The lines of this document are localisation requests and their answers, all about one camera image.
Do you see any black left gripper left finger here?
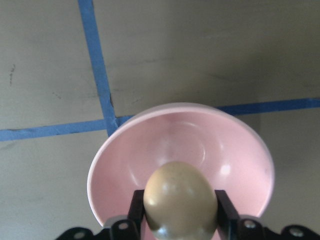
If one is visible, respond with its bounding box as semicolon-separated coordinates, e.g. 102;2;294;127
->
104;189;145;240

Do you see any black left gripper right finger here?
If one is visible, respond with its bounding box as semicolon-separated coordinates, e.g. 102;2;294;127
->
215;190;265;240

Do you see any beige egg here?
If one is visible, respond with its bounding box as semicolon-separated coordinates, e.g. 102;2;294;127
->
143;161;218;240

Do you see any pink bowl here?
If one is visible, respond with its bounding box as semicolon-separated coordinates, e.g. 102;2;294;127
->
87;103;275;225

